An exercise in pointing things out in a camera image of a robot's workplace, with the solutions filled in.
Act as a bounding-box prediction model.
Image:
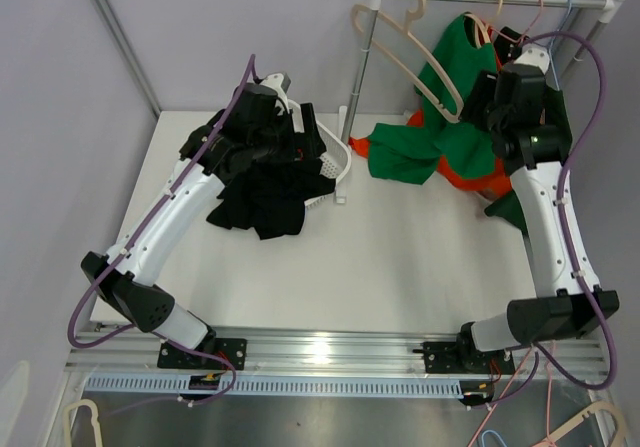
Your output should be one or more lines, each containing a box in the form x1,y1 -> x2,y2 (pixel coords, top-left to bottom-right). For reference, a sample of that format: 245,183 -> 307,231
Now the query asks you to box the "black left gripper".
250,104 -> 325,164

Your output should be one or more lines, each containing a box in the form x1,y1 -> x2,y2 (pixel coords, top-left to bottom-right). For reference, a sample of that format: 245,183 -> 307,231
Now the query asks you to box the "black t shirt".
206,159 -> 336,240

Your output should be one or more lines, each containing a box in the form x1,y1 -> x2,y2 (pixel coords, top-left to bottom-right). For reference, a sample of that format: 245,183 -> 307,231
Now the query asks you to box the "beige plastic hanger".
348,0 -> 463,123

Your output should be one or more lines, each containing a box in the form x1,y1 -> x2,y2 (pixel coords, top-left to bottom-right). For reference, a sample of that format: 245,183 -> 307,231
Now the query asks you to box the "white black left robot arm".
82,73 -> 298,368

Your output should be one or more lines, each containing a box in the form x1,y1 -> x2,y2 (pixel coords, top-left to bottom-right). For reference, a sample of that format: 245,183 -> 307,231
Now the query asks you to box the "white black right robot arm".
455,62 -> 619,372

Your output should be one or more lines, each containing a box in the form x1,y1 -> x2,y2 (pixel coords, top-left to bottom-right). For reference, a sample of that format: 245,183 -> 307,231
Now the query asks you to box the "beige hanger under green shirt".
462,0 -> 506,48

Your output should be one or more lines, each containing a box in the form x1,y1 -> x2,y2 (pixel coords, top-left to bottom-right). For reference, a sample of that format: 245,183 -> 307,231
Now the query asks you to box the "orange t shirt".
349,44 -> 511,195

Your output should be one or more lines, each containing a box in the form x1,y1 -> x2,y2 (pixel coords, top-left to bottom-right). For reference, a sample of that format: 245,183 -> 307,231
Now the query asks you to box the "dark green t shirt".
482,25 -> 574,233

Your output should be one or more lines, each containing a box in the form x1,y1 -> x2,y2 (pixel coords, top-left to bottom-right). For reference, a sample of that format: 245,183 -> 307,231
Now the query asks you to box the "beige hanger bottom right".
534,400 -> 629,447

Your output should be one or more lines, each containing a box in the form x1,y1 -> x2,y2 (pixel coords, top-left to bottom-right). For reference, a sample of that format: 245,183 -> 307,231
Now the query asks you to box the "blue hanger bottom right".
478,429 -> 507,447

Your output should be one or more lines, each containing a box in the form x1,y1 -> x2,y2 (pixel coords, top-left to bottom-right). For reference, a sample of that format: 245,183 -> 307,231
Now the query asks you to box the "pink hanger bottom right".
467,347 -> 542,447

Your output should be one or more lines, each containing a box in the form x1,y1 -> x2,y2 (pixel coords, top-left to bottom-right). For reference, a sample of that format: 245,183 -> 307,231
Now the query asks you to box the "beige hanger bottom left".
60,399 -> 105,447

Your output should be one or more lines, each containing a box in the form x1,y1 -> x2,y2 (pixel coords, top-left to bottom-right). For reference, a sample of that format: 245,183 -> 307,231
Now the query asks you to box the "white perforated plastic basket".
288,99 -> 352,210

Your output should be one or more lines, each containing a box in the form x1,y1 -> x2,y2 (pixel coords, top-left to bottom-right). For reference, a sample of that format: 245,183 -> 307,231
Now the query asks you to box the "white metal clothes rack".
338,0 -> 626,200

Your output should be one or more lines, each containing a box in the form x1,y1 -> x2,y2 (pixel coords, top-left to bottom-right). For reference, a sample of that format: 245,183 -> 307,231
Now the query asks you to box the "pink wire hanger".
493,0 -> 545,46

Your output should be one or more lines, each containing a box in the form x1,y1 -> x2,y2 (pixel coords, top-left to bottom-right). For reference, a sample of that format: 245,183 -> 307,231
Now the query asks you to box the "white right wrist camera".
513,44 -> 551,74

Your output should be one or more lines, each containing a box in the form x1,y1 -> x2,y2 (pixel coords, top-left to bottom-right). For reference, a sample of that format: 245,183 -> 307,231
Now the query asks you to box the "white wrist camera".
513,44 -> 551,74
254,72 -> 291,105

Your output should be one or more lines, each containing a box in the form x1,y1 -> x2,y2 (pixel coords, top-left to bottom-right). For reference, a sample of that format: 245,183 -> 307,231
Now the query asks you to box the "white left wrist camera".
254,72 -> 291,105

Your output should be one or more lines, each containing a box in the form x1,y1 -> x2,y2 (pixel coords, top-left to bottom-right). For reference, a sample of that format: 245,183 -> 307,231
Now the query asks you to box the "blue wire hanger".
547,0 -> 573,91

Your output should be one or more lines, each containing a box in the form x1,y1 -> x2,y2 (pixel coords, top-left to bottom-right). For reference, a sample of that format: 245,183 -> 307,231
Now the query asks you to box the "aluminium mounting rail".
63,311 -> 611,379

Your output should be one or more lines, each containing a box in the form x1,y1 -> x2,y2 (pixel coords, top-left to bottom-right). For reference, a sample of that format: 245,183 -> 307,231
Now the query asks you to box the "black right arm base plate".
412,341 -> 515,375

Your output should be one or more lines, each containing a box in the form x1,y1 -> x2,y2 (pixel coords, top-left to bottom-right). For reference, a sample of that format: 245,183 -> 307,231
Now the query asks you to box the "white slotted cable duct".
84,373 -> 463,399

